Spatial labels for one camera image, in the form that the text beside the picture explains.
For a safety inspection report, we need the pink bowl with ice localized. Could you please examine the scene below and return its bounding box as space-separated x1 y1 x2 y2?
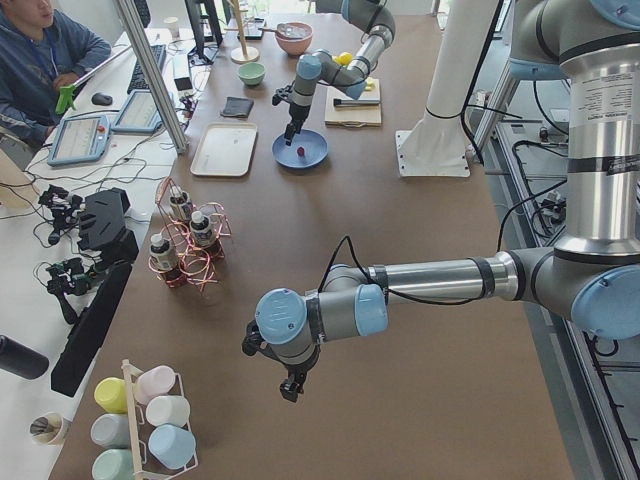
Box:
275 22 313 56

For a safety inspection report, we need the wooden cup tree stand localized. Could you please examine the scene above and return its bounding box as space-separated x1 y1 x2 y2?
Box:
226 0 260 65

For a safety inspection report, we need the blue cup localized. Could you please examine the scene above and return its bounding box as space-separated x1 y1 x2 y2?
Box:
148 424 196 470

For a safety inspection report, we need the pink cup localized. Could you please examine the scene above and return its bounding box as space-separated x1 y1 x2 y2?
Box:
133 365 176 405

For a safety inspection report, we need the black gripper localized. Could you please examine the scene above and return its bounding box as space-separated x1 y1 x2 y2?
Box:
242 320 321 402
272 84 313 146

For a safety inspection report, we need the paper cup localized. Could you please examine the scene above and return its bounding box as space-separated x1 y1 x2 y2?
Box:
29 412 71 445

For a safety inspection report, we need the grey cup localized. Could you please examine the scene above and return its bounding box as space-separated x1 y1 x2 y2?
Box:
90 413 130 449

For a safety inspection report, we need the white pillar base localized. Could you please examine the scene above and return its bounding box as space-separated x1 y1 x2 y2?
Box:
396 0 503 178

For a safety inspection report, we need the blue plate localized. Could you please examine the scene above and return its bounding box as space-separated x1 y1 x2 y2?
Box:
272 129 328 169

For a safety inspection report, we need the black computer mouse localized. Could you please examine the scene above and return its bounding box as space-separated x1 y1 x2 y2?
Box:
91 92 113 106

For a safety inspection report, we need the yellow cup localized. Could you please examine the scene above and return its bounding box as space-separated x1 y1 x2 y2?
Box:
94 377 127 414

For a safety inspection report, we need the mint cup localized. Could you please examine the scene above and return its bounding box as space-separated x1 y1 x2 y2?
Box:
91 449 134 480

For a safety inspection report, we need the black keyboard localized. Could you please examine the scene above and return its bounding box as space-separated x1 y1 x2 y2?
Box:
126 43 168 95

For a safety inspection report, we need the black thermos bottle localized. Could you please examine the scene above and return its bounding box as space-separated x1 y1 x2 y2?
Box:
1 335 49 380

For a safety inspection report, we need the yellow lemon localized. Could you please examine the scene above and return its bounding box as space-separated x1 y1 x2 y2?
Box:
333 51 353 67

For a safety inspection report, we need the white cup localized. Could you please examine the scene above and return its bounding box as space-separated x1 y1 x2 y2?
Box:
146 395 191 427

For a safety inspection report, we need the blue teach pendant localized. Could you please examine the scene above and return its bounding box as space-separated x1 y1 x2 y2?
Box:
111 89 162 134
47 115 111 167

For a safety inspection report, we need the grey cloth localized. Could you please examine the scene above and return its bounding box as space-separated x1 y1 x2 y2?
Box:
220 96 254 118

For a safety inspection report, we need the dark drink bottle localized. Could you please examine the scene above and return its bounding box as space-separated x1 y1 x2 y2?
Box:
149 233 181 284
169 185 193 222
189 210 216 248

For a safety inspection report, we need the green bowl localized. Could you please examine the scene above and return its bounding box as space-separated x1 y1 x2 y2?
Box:
238 62 266 87

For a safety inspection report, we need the wooden cup rack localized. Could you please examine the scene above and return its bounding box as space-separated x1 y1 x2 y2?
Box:
121 359 200 479

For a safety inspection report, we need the person in blue hoodie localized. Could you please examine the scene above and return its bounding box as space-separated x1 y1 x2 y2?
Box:
1 1 111 144

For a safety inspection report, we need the white tray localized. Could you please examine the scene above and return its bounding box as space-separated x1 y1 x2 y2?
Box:
190 122 257 177

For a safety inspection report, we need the black monitor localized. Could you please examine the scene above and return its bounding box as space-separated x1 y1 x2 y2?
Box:
185 0 223 66

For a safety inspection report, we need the copper wire bottle rack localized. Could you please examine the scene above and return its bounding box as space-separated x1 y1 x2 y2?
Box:
148 177 232 291

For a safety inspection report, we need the wooden cutting board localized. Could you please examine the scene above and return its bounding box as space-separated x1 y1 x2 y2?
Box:
324 78 382 127

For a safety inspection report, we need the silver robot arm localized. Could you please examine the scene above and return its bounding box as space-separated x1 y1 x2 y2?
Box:
242 1 639 402
272 1 395 146

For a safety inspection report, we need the aluminium frame post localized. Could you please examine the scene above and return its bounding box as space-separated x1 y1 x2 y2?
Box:
113 0 188 154

